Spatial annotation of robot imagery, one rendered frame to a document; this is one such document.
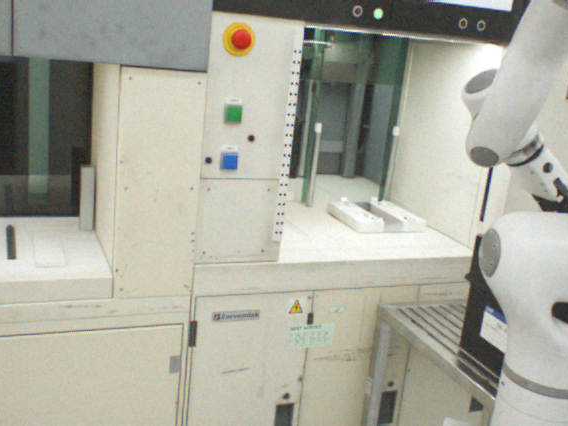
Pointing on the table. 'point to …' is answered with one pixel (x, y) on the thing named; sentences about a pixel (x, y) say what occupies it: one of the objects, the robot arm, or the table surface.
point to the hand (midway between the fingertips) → (557, 208)
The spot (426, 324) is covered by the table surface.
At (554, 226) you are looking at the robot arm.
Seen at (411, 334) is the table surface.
